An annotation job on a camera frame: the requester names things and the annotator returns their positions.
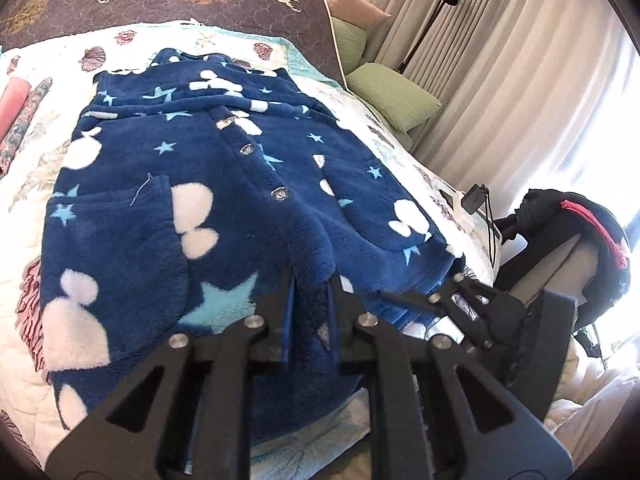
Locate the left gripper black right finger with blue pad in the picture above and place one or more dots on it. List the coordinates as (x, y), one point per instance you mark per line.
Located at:
(439, 407)

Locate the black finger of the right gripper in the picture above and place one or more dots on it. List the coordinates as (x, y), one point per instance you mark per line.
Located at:
(485, 315)

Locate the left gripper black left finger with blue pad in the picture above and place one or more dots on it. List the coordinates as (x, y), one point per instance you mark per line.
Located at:
(184, 412)

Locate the blue fleece star pajama top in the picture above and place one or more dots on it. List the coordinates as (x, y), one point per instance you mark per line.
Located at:
(186, 190)

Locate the small black device on bed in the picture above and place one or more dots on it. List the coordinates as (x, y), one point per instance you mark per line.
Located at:
(475, 198)

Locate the green pillow near curtain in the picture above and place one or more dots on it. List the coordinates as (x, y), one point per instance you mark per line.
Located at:
(402, 103)

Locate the beige pleated curtain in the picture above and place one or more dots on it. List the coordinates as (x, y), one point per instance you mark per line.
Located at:
(534, 93)

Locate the green pillow behind mattress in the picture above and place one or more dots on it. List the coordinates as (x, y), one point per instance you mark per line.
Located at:
(351, 42)

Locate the folded blue floral garment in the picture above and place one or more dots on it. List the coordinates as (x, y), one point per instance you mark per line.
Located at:
(18, 128)

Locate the black floor lamp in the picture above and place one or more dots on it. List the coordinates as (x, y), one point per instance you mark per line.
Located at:
(430, 22)

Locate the pink beige pillow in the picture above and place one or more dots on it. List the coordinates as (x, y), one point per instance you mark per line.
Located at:
(360, 13)

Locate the folded pink garment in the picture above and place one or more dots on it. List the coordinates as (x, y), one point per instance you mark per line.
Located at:
(12, 100)

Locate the white seashell print quilt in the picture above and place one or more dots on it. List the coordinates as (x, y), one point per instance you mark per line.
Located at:
(27, 398)

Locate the dark deer print mattress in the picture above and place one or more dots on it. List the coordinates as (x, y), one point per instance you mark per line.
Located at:
(306, 23)

